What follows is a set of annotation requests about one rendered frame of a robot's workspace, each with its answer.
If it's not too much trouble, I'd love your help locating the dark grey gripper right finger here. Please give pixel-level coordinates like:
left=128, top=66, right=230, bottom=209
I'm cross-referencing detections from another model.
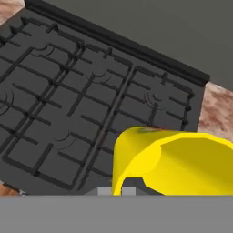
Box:
left=121, top=177, right=165, bottom=197

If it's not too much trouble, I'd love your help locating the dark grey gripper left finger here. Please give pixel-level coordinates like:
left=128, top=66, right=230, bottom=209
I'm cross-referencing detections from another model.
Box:
left=86, top=186, right=114, bottom=197

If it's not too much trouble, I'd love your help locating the yellow cup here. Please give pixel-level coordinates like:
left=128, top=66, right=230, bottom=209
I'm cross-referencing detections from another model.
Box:
left=111, top=126, right=233, bottom=197

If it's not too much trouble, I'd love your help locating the black hob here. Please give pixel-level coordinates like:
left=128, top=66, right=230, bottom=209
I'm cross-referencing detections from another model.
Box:
left=0, top=0, right=211, bottom=197

